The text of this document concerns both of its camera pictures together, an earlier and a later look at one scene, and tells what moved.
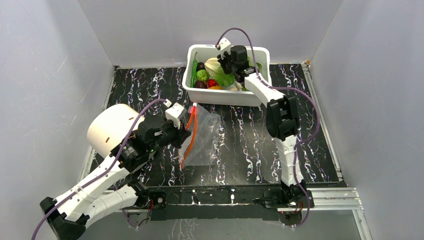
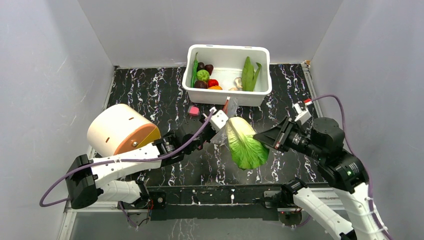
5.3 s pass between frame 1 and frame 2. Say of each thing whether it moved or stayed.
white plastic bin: stayed
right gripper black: moved
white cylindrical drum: stayed
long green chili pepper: stayed
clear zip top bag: moved
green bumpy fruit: stayed
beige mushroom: stayed
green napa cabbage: moved
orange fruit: stayed
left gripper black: moved
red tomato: stayed
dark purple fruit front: stayed
